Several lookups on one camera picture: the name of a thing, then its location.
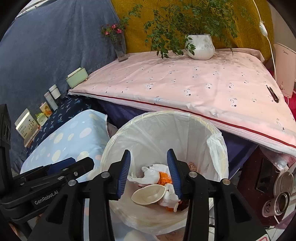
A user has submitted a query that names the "mint green tissue box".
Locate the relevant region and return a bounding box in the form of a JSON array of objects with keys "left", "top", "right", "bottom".
[{"left": 66, "top": 67, "right": 88, "bottom": 88}]

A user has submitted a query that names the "white potted green plant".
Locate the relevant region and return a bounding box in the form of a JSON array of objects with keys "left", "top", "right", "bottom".
[{"left": 121, "top": 0, "right": 254, "bottom": 58}]

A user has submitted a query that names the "yellow backdrop cloth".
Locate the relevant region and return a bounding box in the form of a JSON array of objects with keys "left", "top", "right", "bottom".
[{"left": 112, "top": 1, "right": 274, "bottom": 60}]

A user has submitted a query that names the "pink bed sheet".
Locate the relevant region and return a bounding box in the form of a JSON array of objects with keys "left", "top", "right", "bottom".
[{"left": 69, "top": 50, "right": 295, "bottom": 155}]

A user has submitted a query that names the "white tall bottle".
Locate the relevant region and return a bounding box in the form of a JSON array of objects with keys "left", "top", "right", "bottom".
[{"left": 44, "top": 92, "right": 58, "bottom": 111}]

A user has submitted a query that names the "pink electric kettle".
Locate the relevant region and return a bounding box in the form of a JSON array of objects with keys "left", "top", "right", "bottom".
[{"left": 274, "top": 43, "right": 295, "bottom": 98}]

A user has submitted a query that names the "white lined trash bin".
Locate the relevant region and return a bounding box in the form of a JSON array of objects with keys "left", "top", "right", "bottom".
[{"left": 100, "top": 111, "right": 229, "bottom": 235}]

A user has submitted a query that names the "white green small box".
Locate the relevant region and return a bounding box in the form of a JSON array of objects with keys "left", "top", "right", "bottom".
[{"left": 35, "top": 113, "right": 48, "bottom": 126}]

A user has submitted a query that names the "light blue patterned tablecloth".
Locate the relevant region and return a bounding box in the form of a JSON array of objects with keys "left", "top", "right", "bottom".
[{"left": 21, "top": 110, "right": 117, "bottom": 182}]

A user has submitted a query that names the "blue velvet backdrop cloth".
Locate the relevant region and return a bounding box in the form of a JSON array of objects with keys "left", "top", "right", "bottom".
[{"left": 0, "top": 0, "right": 121, "bottom": 172}]

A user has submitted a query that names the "white lamp cable with switch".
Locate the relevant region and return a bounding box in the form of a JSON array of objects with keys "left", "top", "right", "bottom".
[{"left": 252, "top": 0, "right": 278, "bottom": 82}]

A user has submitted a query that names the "navy floral cloth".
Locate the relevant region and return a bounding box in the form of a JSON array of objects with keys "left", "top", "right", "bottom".
[{"left": 26, "top": 96, "right": 103, "bottom": 157}]

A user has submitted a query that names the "white card box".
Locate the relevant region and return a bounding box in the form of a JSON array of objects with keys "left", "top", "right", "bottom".
[{"left": 15, "top": 108, "right": 39, "bottom": 147}]

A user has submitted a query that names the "orange printed small box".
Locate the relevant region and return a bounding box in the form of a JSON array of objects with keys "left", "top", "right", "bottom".
[{"left": 40, "top": 101, "right": 53, "bottom": 118}]

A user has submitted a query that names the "white jar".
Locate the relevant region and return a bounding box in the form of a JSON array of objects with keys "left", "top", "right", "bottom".
[{"left": 49, "top": 84, "right": 61, "bottom": 100}]

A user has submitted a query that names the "glass vase with flowers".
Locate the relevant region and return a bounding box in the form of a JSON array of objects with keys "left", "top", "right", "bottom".
[{"left": 101, "top": 23, "right": 128, "bottom": 62}]

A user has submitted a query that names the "black hair clip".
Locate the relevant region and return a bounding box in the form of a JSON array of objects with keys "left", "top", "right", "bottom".
[{"left": 266, "top": 86, "right": 280, "bottom": 103}]

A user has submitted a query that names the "white paper towel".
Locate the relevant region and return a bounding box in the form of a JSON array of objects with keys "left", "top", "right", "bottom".
[{"left": 158, "top": 183, "right": 181, "bottom": 212}]

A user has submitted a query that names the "orange plastic bag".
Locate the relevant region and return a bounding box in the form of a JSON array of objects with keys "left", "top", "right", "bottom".
[{"left": 157, "top": 172, "right": 172, "bottom": 186}]

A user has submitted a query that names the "metal can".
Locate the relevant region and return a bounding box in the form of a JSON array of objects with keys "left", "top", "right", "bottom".
[{"left": 262, "top": 192, "right": 290, "bottom": 217}]

